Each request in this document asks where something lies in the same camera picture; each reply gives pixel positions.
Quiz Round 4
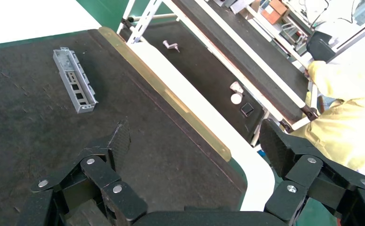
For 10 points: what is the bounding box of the person in yellow coat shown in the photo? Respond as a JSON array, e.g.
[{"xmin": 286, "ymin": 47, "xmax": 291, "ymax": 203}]
[{"xmin": 289, "ymin": 60, "xmax": 365, "ymax": 173}]

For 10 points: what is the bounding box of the orange cardboard box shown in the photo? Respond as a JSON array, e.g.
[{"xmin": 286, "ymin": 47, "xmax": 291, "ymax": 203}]
[{"xmin": 260, "ymin": 0, "xmax": 289, "ymax": 25}]

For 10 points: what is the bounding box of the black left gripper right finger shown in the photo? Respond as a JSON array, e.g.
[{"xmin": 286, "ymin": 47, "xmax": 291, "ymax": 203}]
[{"xmin": 259, "ymin": 118, "xmax": 365, "ymax": 226}]

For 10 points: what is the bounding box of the small grey metal tool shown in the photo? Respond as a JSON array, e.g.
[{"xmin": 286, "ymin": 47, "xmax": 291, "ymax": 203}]
[{"xmin": 162, "ymin": 40, "xmax": 181, "ymax": 53}]

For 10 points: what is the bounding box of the small black square block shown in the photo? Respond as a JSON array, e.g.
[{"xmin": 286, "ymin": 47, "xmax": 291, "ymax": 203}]
[{"xmin": 240, "ymin": 102, "xmax": 255, "ymax": 118}]

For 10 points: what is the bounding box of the white frame black belt cart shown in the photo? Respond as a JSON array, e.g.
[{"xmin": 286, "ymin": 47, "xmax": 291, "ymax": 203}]
[{"xmin": 116, "ymin": 0, "xmax": 321, "ymax": 148}]

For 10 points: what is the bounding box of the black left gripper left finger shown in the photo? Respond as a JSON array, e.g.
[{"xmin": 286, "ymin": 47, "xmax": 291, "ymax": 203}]
[{"xmin": 15, "ymin": 120, "xmax": 149, "ymax": 226}]

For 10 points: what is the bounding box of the silver long channel bracket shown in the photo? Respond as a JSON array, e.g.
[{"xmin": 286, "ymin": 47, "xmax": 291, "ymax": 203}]
[{"xmin": 52, "ymin": 46, "xmax": 99, "ymax": 115}]

